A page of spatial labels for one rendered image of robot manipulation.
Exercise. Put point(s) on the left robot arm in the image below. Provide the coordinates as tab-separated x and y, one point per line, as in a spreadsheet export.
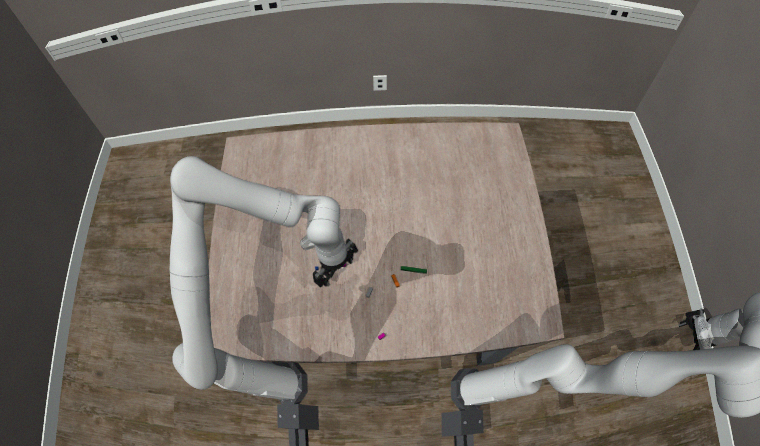
196	359

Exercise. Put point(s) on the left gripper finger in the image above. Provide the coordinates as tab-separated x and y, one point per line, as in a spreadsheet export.
318	276
352	246

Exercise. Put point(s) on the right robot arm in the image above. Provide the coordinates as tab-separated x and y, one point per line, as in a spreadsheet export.
736	369

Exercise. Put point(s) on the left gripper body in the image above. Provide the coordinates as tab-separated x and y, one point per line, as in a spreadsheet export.
334	267

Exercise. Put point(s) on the green rod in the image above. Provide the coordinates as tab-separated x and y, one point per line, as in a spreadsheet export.
414	269

